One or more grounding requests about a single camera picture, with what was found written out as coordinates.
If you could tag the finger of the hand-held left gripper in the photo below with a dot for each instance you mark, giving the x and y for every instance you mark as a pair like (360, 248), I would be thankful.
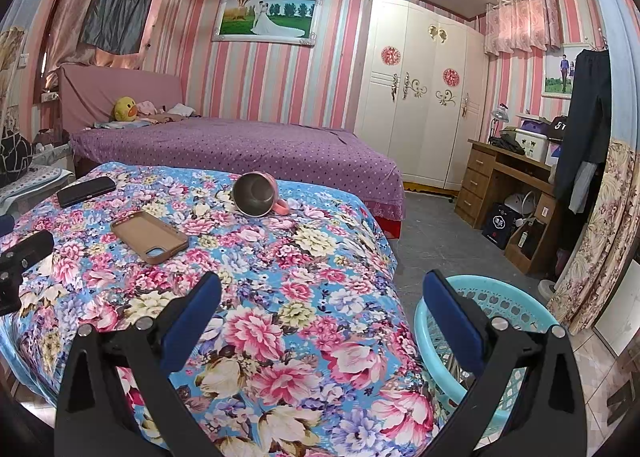
(30, 247)
(6, 226)

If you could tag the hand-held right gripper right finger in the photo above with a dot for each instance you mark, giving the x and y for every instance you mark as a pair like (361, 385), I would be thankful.
(452, 324)

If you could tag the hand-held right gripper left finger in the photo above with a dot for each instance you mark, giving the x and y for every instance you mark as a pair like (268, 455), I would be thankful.
(192, 324)

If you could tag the light blue plastic basket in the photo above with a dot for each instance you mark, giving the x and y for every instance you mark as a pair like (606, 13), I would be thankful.
(425, 322)

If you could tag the polka-dot padded chair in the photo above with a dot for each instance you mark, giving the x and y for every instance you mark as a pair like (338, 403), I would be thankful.
(30, 184)

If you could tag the black patterned bag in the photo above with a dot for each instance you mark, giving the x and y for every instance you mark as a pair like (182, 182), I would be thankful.
(15, 157)

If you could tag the brown cardboard tray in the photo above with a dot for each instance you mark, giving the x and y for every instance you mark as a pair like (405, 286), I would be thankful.
(145, 234)

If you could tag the white floor fan stand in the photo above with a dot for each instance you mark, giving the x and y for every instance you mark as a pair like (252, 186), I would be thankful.
(548, 289)

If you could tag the cardboard box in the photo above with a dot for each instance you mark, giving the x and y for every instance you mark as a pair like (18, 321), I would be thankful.
(525, 247)

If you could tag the black shopping bag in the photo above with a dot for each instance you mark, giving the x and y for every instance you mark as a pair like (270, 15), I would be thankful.
(500, 227)

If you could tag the white power strip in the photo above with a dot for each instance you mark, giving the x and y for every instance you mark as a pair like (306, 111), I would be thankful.
(49, 97)

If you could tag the white fan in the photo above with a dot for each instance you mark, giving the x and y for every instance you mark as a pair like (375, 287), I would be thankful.
(517, 204)

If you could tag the pink steel-lined mug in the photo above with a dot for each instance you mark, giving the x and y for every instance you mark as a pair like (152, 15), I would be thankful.
(252, 194)

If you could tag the wooden desk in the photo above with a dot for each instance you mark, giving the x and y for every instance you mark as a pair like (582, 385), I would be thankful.
(475, 177)

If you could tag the pink covered headboard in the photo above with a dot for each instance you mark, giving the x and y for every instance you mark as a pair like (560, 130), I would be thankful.
(100, 92)

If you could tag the floral beige curtain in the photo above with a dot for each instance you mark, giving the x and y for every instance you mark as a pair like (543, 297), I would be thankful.
(600, 237)
(10, 62)

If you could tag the yellow duck plush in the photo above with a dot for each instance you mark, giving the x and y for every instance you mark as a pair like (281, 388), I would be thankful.
(125, 109)

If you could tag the pink plush toy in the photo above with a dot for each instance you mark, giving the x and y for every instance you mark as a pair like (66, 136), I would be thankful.
(147, 108)

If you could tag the purple polka-dot bed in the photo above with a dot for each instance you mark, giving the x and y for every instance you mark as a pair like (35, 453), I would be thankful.
(250, 147)

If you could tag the dark cloth pile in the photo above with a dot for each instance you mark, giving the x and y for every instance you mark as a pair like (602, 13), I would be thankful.
(506, 143)

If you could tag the white storage box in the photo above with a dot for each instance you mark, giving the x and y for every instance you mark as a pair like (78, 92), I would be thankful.
(532, 147)

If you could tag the pile of clothes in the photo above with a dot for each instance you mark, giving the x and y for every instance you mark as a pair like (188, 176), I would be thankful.
(172, 112)

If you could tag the white wardrobe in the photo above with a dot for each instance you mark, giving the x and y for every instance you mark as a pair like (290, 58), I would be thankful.
(420, 127)

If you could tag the desk lamp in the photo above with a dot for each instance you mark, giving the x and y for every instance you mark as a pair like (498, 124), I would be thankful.
(500, 114)

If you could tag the black cap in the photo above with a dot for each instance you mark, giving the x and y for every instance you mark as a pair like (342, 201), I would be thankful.
(558, 128)

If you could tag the pink satin curtain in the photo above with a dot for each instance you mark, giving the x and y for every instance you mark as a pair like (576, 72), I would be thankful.
(70, 12)

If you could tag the red paper cutout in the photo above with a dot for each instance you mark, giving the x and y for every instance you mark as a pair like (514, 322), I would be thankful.
(391, 56)
(451, 77)

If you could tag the dark hanging clothes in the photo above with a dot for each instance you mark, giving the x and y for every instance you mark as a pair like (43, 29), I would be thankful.
(585, 112)

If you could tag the framed couple photo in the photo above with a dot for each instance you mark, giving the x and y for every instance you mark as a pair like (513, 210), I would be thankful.
(557, 72)

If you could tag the pink valance curtain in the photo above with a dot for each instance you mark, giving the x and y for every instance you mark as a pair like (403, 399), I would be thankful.
(525, 19)

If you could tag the framed wedding photo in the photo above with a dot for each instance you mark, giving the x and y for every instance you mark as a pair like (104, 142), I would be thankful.
(267, 18)

